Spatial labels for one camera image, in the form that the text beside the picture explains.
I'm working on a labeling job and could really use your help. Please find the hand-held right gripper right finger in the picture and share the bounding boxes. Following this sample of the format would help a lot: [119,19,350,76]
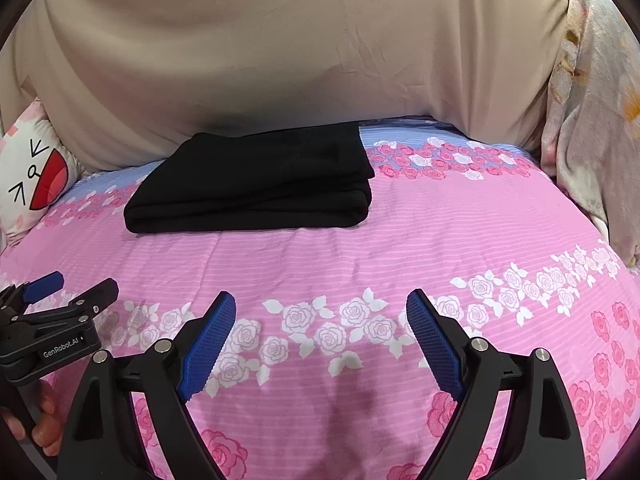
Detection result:
[405,288,589,480]

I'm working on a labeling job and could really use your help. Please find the beige blanket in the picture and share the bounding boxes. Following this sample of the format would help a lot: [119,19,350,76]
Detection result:
[0,0,572,177]

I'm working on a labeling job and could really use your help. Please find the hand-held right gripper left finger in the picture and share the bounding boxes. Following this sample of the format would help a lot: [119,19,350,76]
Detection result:
[57,290,237,480]

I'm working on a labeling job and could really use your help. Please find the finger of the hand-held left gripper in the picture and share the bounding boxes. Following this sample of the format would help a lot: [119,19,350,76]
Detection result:
[20,278,120,332]
[0,270,66,313]

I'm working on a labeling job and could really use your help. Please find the pink floral bedsheet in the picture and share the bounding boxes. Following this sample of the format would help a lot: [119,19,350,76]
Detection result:
[0,117,640,480]

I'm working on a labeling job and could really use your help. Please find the white floral pillow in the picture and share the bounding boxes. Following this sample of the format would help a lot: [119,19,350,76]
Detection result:
[539,0,640,270]

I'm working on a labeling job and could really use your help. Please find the cartoon face pillow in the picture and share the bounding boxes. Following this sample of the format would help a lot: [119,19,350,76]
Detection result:
[0,97,84,250]

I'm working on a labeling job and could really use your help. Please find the black pants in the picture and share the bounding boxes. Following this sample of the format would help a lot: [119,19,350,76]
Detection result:
[123,121,376,235]

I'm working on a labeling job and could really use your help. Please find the person's left hand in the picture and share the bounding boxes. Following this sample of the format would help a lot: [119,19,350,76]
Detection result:
[0,379,65,457]

